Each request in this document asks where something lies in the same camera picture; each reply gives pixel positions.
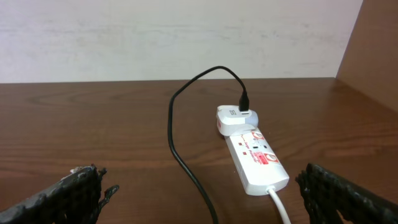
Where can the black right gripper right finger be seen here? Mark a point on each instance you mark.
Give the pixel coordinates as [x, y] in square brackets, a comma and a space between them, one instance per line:
[330, 198]

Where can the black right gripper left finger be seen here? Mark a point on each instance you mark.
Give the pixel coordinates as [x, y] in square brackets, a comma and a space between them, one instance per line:
[77, 198]

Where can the white USB charger adapter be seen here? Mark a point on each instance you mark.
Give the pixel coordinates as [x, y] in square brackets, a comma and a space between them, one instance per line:
[232, 122]

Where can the white power strip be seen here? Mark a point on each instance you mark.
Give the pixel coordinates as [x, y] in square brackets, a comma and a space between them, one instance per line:
[258, 167]

